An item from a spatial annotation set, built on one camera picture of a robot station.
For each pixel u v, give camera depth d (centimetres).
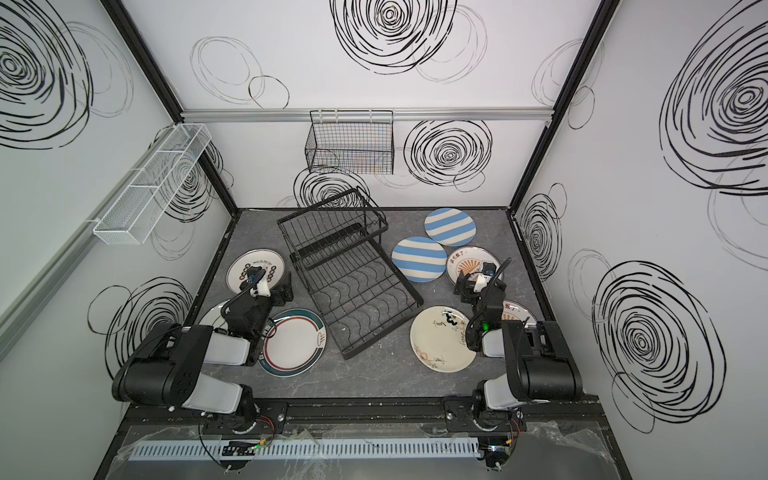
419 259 106
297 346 86
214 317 91
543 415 75
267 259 103
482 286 79
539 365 45
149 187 71
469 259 105
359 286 96
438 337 86
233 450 72
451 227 115
